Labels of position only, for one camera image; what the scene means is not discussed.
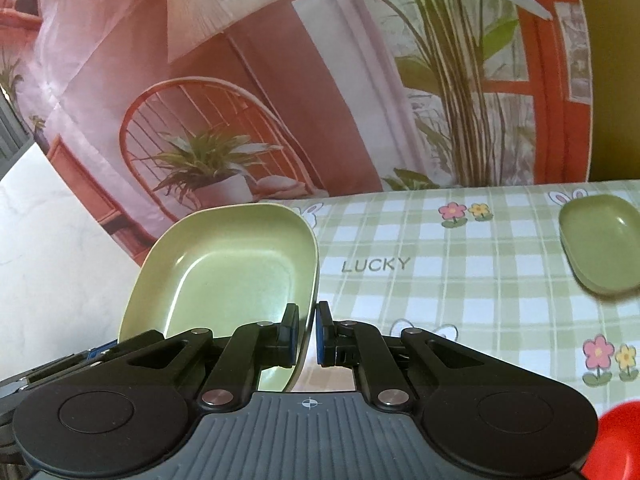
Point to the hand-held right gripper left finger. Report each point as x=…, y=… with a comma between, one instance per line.
x=291, y=345

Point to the green checked bunny tablecloth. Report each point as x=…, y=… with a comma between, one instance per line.
x=450, y=285

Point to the red bowl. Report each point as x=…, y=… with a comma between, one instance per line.
x=620, y=435

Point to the green square plate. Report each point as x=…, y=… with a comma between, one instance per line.
x=225, y=260
x=600, y=245

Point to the printed wall tapestry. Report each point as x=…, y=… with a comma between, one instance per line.
x=300, y=85

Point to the grey ribbed panel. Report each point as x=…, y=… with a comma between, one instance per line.
x=10, y=135

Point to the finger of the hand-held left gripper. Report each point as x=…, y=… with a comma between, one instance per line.
x=97, y=354

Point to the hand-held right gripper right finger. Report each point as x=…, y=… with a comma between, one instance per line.
x=320, y=347

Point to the wooden panel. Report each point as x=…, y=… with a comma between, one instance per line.
x=615, y=85

